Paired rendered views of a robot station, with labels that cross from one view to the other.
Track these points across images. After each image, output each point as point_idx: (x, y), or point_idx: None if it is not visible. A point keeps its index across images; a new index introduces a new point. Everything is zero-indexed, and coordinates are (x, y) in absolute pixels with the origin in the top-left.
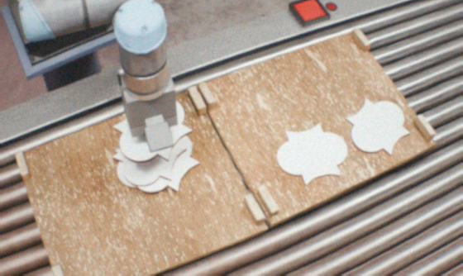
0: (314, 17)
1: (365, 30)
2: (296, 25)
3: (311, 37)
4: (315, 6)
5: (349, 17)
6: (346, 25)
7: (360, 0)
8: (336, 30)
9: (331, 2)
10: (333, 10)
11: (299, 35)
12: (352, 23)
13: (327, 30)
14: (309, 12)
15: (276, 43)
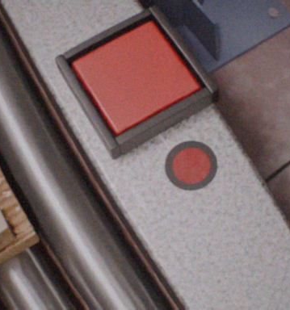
0: (91, 90)
1: (86, 299)
2: (69, 44)
3: (9, 93)
4: (157, 91)
5: (141, 239)
6: (89, 220)
7: (251, 283)
8: (52, 178)
9: (214, 167)
10: (171, 174)
11: (33, 64)
12: (102, 247)
13: (47, 149)
14: (115, 72)
15: (2, 8)
